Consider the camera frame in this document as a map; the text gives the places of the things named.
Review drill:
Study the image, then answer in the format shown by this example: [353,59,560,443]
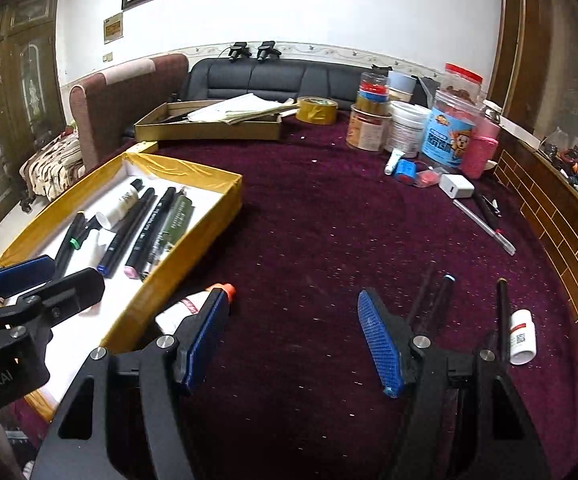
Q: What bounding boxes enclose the black marker blue cap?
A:
[96,187,156,278]

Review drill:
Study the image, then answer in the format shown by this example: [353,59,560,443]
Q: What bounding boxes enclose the patterned cushioned stool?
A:
[19,132,87,206]

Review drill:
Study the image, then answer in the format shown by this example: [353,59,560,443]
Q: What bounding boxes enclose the orange label jar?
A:
[346,104,392,153]

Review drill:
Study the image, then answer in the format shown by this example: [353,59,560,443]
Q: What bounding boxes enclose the stack of papers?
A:
[186,92,297,125]

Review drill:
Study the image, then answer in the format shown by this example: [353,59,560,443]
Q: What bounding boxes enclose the white bottle orange cap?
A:
[155,282,236,333]

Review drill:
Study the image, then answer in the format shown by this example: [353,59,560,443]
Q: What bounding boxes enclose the white pen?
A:
[453,199,516,256]

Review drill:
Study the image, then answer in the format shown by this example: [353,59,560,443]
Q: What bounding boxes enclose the wooden glass door cabinet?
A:
[0,0,62,256]

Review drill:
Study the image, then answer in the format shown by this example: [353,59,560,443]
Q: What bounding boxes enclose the blue plastic stamp case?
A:
[393,159,420,181]

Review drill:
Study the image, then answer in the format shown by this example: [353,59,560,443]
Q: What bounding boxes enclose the clear jar blue cartoon label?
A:
[421,63,484,171]

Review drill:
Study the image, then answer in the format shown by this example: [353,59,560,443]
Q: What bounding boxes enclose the gold wall plaque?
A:
[104,12,124,43]

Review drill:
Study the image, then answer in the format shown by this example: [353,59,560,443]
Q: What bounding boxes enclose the dark green tube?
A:
[155,197,195,261]

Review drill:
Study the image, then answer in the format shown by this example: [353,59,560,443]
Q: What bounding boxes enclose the yellow cardboard box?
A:
[0,141,244,423]

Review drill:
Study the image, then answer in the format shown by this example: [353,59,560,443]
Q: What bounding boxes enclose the black leather sofa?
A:
[176,57,420,106]

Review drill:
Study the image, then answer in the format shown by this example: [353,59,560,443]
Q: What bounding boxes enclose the black marker pink cap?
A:
[124,186,177,279]

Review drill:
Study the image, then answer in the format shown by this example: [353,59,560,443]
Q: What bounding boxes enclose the wooden counter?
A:
[491,130,578,411]

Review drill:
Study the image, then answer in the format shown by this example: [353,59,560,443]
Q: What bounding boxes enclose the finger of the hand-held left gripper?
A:
[0,255,57,306]
[0,267,106,333]

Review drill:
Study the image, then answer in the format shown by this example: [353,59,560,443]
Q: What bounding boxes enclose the plain black marker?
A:
[405,260,437,328]

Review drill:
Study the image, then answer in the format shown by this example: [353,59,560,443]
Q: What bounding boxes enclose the small white bottle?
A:
[93,210,120,233]

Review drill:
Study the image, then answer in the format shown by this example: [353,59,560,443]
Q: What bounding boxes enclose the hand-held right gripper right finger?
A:
[358,289,552,480]

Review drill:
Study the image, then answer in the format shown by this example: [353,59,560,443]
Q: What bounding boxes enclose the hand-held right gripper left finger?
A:
[29,287,232,480]

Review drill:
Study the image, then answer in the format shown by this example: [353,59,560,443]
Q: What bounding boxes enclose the maroon velvet tablecloth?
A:
[14,110,578,480]

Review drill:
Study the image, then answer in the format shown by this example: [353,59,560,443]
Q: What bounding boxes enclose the black pen red band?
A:
[471,192,504,233]

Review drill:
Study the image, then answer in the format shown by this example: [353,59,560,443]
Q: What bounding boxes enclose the small white tube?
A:
[384,149,407,176]

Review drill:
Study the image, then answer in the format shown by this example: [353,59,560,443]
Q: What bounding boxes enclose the stacked toothpick containers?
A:
[356,72,390,117]

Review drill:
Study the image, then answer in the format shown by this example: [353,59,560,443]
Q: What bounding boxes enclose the brown armchair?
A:
[69,53,190,171]

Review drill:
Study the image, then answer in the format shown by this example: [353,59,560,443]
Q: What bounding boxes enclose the white plastic jar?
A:
[386,101,432,158]

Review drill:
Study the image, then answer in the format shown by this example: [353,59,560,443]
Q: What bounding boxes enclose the black gel pen with clip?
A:
[140,187,189,282]

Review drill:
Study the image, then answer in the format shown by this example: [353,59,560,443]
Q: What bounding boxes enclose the black marker teal cap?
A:
[419,274,456,341]

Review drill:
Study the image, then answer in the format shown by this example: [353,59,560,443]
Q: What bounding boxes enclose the white charger block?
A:
[439,174,476,200]

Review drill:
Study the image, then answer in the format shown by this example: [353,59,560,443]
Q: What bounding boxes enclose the black marker olive cap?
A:
[496,277,512,363]

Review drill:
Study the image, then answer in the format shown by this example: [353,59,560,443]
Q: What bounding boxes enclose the white pill bottle red label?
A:
[509,309,537,366]

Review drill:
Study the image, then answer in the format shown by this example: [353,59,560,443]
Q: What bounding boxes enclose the black marker green cap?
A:
[55,210,87,273]

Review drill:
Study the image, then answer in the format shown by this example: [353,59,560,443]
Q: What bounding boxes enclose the brown cardboard box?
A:
[134,101,285,143]

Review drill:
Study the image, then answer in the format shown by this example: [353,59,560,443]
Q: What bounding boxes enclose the yellow tape roll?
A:
[295,96,339,125]

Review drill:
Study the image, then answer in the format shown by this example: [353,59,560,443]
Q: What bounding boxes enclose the pile of small clutter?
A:
[539,130,578,221]

